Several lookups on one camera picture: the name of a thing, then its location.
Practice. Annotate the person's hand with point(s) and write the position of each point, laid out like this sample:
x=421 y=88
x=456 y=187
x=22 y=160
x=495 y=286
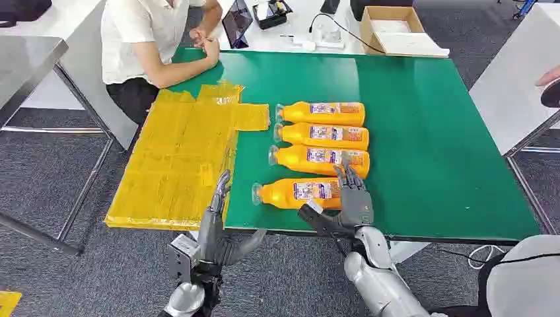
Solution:
x=549 y=78

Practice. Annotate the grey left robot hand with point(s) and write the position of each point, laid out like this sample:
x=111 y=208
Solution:
x=212 y=240

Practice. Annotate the person's left hand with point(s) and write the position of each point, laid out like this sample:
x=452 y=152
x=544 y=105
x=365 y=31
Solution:
x=199 y=37

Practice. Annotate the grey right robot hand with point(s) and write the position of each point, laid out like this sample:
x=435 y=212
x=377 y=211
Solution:
x=356 y=205

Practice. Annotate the person's right hand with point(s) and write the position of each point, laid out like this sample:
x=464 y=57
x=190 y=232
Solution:
x=212 y=50

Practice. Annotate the orange drink bottle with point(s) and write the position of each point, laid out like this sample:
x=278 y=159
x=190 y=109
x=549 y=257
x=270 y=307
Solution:
x=280 y=194
x=306 y=116
x=302 y=135
x=293 y=159

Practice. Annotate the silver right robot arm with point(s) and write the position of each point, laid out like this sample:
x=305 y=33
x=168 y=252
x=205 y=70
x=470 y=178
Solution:
x=380 y=288

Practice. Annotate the dark round object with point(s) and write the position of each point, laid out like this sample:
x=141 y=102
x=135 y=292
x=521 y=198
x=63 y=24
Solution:
x=552 y=94

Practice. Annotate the white table with metal legs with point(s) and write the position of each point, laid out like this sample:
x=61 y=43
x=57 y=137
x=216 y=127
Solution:
x=512 y=78
x=83 y=35

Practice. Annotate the dark tablet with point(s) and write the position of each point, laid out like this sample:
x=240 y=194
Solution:
x=236 y=22

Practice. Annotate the white table foot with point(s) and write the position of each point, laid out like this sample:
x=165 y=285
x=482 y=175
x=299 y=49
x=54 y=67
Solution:
x=402 y=253

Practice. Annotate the person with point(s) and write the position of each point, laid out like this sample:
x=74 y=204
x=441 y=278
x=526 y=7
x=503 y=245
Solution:
x=131 y=39
x=525 y=280

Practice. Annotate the black tray box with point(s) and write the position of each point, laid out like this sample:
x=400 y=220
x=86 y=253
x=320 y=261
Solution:
x=271 y=15

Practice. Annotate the green table mat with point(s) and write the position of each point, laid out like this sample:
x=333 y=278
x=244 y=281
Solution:
x=415 y=153

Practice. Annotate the yellow sheet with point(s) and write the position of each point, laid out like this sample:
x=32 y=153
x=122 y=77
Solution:
x=175 y=166

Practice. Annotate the white power adapter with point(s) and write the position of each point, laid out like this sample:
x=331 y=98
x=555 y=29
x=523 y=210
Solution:
x=306 y=44

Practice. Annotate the white desk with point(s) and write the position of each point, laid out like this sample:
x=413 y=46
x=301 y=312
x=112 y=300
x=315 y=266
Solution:
x=302 y=8

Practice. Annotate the clear plastic container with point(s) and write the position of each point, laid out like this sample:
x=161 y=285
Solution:
x=330 y=35

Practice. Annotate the small black device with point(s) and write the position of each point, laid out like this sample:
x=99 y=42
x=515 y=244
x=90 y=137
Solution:
x=330 y=5

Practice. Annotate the white flat board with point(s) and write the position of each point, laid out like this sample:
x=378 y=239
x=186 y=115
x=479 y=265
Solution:
x=411 y=43

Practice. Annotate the cardboard box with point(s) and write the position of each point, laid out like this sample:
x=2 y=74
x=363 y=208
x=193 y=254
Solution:
x=367 y=26

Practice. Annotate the white paper sheet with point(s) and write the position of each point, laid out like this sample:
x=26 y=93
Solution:
x=393 y=26

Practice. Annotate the steel table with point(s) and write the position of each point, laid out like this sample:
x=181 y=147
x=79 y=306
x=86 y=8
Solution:
x=26 y=61

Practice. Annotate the black bag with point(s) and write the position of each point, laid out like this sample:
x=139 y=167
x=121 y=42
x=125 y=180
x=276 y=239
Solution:
x=22 y=8

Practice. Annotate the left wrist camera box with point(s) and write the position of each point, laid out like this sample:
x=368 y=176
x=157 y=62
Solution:
x=181 y=258

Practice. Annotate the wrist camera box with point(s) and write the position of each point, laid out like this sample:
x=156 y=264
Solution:
x=323 y=223
x=181 y=258

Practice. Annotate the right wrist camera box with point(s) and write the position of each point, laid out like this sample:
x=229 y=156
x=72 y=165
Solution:
x=323 y=223

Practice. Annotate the blue frame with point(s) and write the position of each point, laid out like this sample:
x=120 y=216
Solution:
x=525 y=6

